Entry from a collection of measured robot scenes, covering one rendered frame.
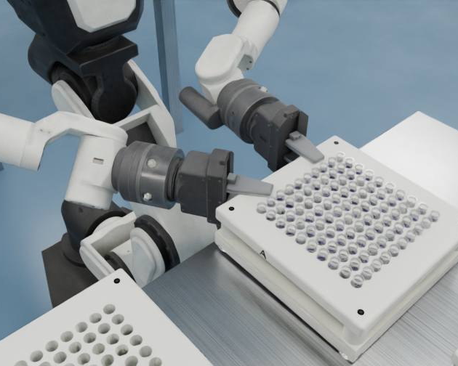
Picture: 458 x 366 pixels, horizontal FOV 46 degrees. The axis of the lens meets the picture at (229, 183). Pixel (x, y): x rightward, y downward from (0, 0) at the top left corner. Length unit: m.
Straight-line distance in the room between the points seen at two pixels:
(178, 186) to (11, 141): 0.23
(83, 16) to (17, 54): 2.21
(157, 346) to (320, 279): 0.20
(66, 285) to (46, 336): 1.03
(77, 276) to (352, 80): 1.74
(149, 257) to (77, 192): 0.36
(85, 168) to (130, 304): 0.24
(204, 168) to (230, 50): 0.28
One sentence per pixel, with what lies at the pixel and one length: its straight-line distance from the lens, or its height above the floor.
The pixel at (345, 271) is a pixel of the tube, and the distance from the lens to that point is 0.67.
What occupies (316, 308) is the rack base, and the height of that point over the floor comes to 0.87.
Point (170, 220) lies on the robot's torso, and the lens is 1.10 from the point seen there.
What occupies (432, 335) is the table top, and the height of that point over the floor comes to 0.85.
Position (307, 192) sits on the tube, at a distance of 0.74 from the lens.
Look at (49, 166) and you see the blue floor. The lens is 2.34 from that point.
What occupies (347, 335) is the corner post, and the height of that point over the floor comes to 0.88.
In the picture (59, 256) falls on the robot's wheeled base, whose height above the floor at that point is 0.17.
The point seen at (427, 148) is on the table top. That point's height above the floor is 0.85.
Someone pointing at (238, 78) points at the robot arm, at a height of 0.95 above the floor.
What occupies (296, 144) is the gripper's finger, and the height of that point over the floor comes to 0.93.
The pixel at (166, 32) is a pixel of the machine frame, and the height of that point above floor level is 0.48.
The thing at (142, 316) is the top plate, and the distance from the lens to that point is 0.62.
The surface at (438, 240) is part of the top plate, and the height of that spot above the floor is 0.92.
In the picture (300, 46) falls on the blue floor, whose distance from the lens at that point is 3.10.
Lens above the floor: 1.42
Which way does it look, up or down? 42 degrees down
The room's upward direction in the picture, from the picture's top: straight up
